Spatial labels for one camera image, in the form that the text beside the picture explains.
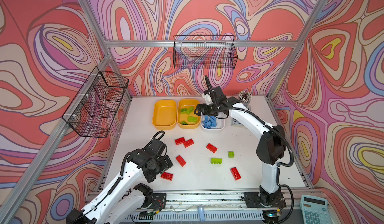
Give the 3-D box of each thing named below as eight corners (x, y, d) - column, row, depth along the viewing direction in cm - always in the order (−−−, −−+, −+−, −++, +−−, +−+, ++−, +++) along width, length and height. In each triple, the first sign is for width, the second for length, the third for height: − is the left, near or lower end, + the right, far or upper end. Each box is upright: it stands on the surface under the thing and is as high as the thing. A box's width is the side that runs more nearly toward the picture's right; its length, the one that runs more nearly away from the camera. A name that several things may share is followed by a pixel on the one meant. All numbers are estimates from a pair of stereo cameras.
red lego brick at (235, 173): (235, 180, 82) (236, 179, 80) (230, 169, 86) (230, 168, 84) (240, 178, 83) (241, 177, 81) (235, 167, 86) (236, 166, 85)
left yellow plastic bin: (151, 131, 103) (149, 125, 97) (157, 106, 118) (155, 99, 112) (176, 131, 103) (175, 125, 97) (178, 106, 118) (177, 99, 112)
